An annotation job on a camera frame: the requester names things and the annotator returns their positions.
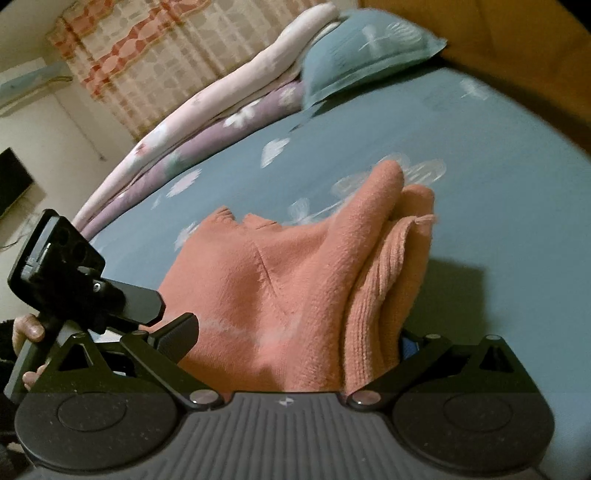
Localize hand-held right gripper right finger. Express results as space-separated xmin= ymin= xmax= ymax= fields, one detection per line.
xmin=346 ymin=329 xmax=532 ymax=411

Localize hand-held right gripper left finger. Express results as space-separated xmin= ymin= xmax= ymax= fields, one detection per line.
xmin=41 ymin=312 xmax=227 ymax=411

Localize pink knit sweater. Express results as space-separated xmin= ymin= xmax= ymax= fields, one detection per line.
xmin=139 ymin=159 xmax=437 ymax=398

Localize person's left hand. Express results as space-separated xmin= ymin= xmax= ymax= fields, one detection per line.
xmin=11 ymin=313 xmax=51 ymax=389

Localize purple floral quilt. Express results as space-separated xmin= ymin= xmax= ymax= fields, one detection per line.
xmin=83 ymin=78 xmax=308 ymax=241

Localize pink floral quilt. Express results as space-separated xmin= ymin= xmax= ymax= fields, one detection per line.
xmin=71 ymin=2 xmax=345 ymax=227

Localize pink patterned curtain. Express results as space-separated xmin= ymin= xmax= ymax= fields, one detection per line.
xmin=46 ymin=0 xmax=358 ymax=143

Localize blue printed pillow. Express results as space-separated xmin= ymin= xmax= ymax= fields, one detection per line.
xmin=299 ymin=9 xmax=448 ymax=110

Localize wooden bed headboard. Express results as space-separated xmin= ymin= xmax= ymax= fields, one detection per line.
xmin=359 ymin=0 xmax=591 ymax=155

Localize black wall cable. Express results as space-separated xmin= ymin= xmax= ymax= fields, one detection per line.
xmin=0 ymin=210 xmax=44 ymax=252

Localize black wall television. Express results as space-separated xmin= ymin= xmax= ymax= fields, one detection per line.
xmin=0 ymin=147 xmax=35 ymax=221

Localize white wall air conditioner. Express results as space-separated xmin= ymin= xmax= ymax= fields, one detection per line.
xmin=0 ymin=62 xmax=75 ymax=117

